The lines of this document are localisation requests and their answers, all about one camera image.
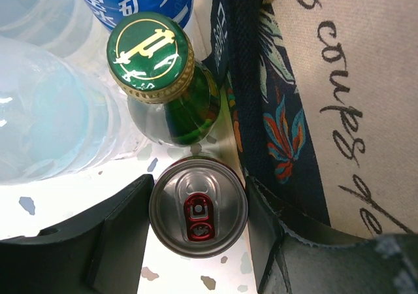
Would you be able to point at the red tab can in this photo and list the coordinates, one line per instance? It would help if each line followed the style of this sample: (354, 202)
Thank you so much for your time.
(198, 207)

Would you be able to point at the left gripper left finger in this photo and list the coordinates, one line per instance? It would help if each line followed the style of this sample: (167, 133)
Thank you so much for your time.
(99, 250)

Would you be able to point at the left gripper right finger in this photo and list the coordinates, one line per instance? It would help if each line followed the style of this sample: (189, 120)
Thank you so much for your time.
(293, 253)

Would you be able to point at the beige canvas tote bag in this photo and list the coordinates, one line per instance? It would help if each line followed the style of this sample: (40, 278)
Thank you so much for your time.
(323, 101)

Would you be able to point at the green glass bottle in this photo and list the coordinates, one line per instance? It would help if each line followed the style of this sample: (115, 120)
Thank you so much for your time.
(171, 96)

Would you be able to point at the small clear water bottle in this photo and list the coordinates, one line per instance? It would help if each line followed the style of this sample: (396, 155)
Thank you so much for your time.
(59, 26)

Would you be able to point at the blue cap clear bottle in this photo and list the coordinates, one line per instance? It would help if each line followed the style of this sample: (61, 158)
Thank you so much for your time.
(56, 120)

